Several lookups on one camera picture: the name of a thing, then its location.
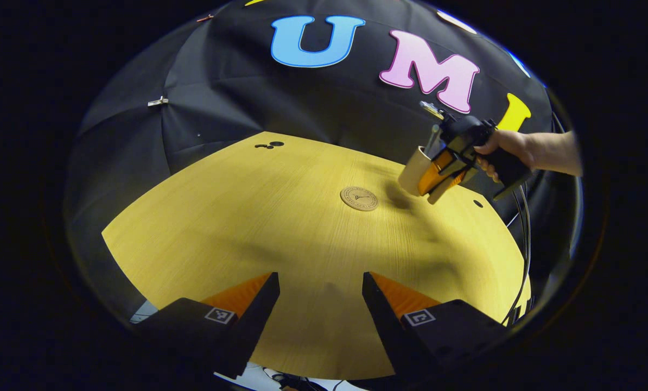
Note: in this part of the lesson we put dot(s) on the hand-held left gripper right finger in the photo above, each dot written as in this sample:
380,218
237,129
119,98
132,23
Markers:
383,315

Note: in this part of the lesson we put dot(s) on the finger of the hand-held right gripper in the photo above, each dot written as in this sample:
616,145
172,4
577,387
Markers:
430,176
459,176

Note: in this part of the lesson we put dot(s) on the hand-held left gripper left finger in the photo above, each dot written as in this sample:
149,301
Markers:
259,312

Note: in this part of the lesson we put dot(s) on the cream cup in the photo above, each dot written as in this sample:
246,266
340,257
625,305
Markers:
413,171

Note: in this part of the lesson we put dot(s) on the white toothpaste tube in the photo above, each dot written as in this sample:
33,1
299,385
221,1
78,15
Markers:
432,144

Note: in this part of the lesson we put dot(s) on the wooden desktop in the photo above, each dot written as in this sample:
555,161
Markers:
275,217

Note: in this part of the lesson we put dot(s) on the black backdrop cloth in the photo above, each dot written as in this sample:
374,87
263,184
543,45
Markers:
237,98

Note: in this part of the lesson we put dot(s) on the silver cloth clip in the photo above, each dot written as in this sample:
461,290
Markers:
158,101

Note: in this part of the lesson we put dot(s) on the red cloth clip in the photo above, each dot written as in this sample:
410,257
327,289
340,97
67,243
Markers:
205,18

